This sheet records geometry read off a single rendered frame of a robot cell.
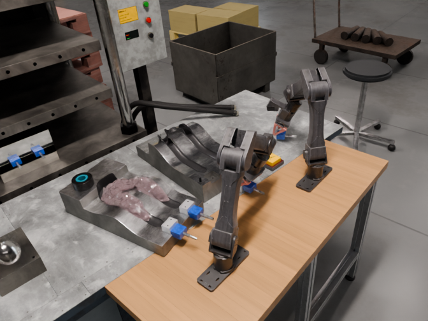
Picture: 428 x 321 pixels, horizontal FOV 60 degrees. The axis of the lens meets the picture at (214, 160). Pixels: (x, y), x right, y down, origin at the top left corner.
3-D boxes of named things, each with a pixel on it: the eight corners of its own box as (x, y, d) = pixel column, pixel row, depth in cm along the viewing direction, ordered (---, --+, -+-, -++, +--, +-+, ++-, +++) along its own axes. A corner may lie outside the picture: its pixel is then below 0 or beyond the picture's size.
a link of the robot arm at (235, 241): (213, 227, 121) (205, 239, 117) (238, 234, 118) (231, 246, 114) (214, 240, 125) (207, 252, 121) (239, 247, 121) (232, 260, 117)
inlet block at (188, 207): (216, 220, 139) (216, 209, 135) (209, 228, 135) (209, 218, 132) (188, 209, 145) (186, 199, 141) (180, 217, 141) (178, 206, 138)
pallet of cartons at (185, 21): (169, 39, 601) (165, 9, 575) (204, 26, 651) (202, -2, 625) (227, 52, 531) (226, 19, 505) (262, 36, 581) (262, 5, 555)
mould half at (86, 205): (204, 211, 147) (201, 189, 141) (164, 256, 129) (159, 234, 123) (111, 177, 170) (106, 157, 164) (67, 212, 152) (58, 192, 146)
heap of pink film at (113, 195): (173, 196, 147) (170, 180, 142) (144, 225, 135) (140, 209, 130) (124, 178, 159) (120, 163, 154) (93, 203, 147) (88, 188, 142)
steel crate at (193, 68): (278, 86, 426) (279, 30, 389) (223, 118, 374) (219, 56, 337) (228, 72, 471) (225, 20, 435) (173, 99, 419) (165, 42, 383)
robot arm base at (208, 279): (193, 265, 116) (209, 277, 112) (233, 228, 128) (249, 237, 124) (195, 281, 120) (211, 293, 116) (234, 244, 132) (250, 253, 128)
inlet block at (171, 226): (201, 239, 131) (200, 228, 128) (193, 249, 128) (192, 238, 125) (171, 227, 137) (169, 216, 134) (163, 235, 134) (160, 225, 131)
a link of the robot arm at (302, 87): (284, 87, 170) (304, 65, 140) (303, 85, 171) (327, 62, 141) (288, 114, 169) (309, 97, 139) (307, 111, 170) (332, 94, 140)
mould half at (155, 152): (249, 174, 164) (248, 149, 157) (204, 203, 151) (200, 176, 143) (179, 135, 196) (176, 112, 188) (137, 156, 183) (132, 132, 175)
